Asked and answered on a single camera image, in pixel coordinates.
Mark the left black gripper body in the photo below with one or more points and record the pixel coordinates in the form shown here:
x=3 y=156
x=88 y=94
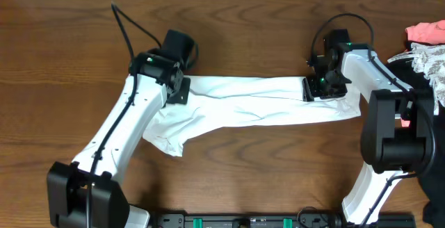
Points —
x=183 y=91

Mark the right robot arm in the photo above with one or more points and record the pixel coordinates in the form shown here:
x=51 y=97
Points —
x=397 y=140

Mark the white t-shirt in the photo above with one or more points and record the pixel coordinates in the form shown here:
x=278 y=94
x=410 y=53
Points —
x=226 y=101

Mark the pink garment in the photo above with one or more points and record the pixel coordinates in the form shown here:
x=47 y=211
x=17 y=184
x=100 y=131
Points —
x=428 y=33

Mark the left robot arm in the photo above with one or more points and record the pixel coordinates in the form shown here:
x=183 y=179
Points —
x=87 y=192

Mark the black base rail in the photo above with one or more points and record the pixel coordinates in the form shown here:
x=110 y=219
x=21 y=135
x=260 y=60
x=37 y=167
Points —
x=306 y=218

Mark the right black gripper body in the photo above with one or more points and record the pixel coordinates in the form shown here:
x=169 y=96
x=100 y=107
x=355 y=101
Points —
x=309 y=89

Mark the white floral patterned garment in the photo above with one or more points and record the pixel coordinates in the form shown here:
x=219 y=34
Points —
x=427 y=60

